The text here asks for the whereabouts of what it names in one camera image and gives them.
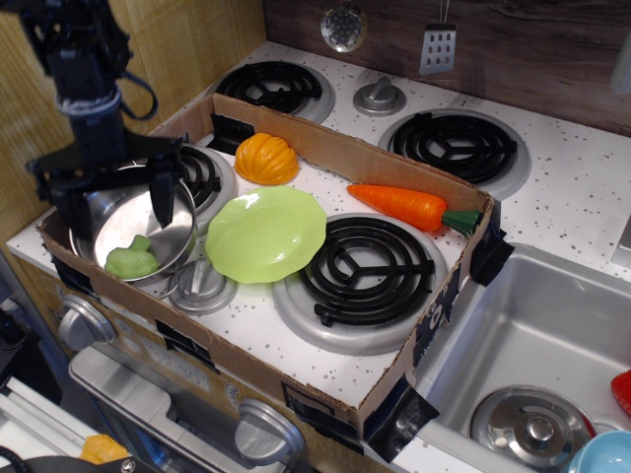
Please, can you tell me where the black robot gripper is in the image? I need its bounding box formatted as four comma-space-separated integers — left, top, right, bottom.
27, 109, 181, 240

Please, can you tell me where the green toy broccoli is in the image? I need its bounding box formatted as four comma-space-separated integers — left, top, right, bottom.
105, 235, 160, 280

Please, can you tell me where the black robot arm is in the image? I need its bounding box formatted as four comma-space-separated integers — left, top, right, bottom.
1, 1, 183, 239

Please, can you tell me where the small steel pot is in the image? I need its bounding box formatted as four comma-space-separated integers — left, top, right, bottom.
69, 182, 197, 299

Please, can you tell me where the front left black burner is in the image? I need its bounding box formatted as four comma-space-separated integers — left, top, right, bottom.
180, 144, 238, 234

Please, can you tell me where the grey knob inside fence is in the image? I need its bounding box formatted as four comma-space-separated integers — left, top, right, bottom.
168, 258, 238, 316

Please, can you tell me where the cardboard fence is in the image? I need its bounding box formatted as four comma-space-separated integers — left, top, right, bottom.
37, 92, 516, 464

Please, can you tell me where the left grey oven knob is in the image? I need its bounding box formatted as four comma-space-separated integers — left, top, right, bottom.
58, 295, 117, 352

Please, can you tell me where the grey oven knob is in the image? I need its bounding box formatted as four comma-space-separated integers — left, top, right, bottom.
234, 398, 305, 466
58, 295, 117, 352

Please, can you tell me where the orange toy pumpkin half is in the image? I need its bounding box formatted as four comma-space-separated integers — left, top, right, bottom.
234, 133, 300, 185

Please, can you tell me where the green plastic plate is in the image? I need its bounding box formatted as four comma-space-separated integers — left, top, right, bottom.
205, 186, 327, 284

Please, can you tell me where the orange object at bottom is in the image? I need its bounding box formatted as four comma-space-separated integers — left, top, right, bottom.
79, 434, 129, 465

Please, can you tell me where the front right black burner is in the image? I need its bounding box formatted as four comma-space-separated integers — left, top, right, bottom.
272, 213, 448, 356

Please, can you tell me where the right grey oven knob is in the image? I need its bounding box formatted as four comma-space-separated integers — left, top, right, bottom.
234, 398, 305, 466

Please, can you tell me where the hanging steel skimmer ladle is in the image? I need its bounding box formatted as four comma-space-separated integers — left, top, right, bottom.
319, 1, 368, 53

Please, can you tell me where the grey knob at back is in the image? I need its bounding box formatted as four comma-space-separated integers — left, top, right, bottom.
353, 77, 406, 116

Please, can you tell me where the orange toy carrot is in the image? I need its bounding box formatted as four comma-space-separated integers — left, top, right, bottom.
346, 184, 483, 237

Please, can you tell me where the hanging steel spatula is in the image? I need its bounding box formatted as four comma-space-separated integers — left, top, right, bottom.
419, 0, 457, 76

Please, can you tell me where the back right black burner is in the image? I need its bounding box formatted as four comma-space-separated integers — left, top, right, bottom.
379, 108, 531, 200

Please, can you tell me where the grey sink basin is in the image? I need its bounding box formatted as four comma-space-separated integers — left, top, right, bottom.
413, 244, 630, 472

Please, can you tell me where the steel pot lid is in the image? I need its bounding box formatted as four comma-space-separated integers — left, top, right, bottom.
468, 385, 596, 472

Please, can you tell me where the red object at edge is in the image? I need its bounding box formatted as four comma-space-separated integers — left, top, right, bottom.
610, 371, 631, 414

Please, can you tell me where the light blue bowl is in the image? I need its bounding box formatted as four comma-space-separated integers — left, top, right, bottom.
566, 431, 631, 473

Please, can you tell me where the silver oven door handle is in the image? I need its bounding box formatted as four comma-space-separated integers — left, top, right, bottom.
69, 345, 309, 472

